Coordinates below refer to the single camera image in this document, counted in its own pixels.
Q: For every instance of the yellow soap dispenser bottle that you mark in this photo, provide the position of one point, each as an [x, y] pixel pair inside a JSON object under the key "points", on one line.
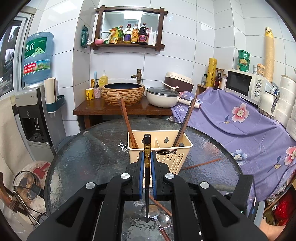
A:
{"points": [[103, 80]]}

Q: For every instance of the brass faucet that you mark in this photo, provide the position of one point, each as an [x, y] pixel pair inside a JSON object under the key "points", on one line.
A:
{"points": [[138, 76]]}

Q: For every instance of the beige perforated utensil holder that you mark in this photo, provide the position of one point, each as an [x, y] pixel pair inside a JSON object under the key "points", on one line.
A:
{"points": [[180, 160]]}

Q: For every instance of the slim white bottle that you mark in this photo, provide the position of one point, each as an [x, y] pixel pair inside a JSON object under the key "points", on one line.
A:
{"points": [[154, 39]]}

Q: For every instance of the beige cloth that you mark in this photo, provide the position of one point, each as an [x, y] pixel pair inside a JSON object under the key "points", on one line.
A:
{"points": [[11, 139]]}

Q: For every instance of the white squeeze bottle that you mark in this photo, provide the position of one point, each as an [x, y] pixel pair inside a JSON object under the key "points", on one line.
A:
{"points": [[150, 37]]}

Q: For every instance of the yellow wrap roll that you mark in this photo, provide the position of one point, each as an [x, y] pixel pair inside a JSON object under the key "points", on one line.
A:
{"points": [[211, 71]]}

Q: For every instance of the purple floral cloth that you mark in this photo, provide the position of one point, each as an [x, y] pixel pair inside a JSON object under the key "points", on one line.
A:
{"points": [[242, 143]]}

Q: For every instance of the brown glass bottle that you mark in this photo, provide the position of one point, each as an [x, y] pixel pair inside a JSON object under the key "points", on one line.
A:
{"points": [[217, 80]]}

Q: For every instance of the stack of white bowls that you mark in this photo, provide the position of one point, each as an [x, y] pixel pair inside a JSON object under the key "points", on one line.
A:
{"points": [[288, 99]]}

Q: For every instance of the white microwave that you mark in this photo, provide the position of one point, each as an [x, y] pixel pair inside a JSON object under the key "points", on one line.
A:
{"points": [[240, 85]]}

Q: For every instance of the stack of paper cups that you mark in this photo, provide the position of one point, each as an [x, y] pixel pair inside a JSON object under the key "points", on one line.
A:
{"points": [[269, 55]]}

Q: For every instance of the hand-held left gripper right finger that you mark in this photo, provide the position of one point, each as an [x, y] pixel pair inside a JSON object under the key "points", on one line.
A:
{"points": [[153, 176]]}

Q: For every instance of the orange-lid jar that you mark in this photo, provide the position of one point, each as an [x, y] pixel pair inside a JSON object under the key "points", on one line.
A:
{"points": [[260, 69]]}

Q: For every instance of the black chopstick with gold band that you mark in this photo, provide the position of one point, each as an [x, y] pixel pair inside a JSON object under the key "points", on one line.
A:
{"points": [[147, 143]]}

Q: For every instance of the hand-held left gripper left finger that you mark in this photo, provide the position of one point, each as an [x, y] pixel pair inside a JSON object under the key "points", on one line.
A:
{"points": [[140, 176]]}

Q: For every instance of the woven basin sink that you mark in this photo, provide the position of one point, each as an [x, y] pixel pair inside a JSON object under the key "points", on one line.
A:
{"points": [[122, 93]]}

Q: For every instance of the purple-label bottle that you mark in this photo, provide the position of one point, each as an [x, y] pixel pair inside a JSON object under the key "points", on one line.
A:
{"points": [[128, 35]]}

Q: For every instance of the grey water dispenser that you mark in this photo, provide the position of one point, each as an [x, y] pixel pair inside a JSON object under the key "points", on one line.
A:
{"points": [[34, 120]]}

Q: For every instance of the round glass table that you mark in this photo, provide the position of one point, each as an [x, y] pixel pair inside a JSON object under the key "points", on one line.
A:
{"points": [[92, 150]]}

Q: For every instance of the black power adapter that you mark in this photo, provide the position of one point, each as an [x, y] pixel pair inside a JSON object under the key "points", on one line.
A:
{"points": [[35, 190]]}

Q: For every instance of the pink patterned cup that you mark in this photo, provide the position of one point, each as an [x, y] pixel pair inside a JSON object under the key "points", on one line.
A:
{"points": [[97, 93]]}

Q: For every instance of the dark soy sauce bottle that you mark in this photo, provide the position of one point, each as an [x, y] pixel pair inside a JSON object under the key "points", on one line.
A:
{"points": [[143, 34]]}

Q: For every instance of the cream pan with lid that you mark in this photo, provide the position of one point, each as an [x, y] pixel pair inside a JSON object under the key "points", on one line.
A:
{"points": [[163, 97]]}

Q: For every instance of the brown and cream rice cooker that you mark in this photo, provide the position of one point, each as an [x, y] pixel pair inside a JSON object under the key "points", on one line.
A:
{"points": [[178, 81]]}

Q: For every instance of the amber sauce bottle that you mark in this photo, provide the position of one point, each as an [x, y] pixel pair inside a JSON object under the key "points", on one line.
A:
{"points": [[135, 34]]}

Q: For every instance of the sliding window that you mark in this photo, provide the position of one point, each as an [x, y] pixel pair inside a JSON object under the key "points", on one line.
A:
{"points": [[13, 58]]}

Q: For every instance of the white thermos kettle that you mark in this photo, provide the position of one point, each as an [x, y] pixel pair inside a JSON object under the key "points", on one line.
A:
{"points": [[269, 99]]}

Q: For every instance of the green hanging packet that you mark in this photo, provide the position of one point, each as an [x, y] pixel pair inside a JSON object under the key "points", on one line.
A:
{"points": [[85, 37]]}

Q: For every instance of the small clear bottle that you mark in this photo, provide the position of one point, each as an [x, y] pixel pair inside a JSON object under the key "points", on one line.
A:
{"points": [[203, 80]]}

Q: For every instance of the yellow seasoning packet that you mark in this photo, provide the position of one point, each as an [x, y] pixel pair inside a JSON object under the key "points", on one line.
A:
{"points": [[113, 37]]}

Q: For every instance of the wooden washstand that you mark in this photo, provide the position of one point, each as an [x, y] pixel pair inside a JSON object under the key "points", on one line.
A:
{"points": [[97, 109]]}

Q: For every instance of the wood-framed wall mirror shelf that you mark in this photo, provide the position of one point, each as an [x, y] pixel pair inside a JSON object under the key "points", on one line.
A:
{"points": [[129, 16]]}

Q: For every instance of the wooden box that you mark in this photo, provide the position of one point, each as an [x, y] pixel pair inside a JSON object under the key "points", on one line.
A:
{"points": [[201, 90]]}

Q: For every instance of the red bag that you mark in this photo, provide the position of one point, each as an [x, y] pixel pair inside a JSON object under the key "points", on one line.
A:
{"points": [[284, 208]]}

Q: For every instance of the pink bowl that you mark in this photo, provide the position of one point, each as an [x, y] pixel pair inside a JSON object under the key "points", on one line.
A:
{"points": [[99, 41]]}

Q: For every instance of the round patterned stool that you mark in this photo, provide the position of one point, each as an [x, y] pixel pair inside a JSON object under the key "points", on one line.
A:
{"points": [[39, 171]]}

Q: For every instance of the yellow cup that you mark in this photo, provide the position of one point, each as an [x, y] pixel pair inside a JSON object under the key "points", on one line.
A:
{"points": [[90, 94]]}

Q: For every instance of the blue water jug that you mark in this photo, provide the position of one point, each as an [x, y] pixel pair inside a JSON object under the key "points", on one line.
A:
{"points": [[37, 58]]}

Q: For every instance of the person's right forearm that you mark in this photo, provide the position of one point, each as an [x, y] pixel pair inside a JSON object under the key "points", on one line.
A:
{"points": [[274, 231]]}

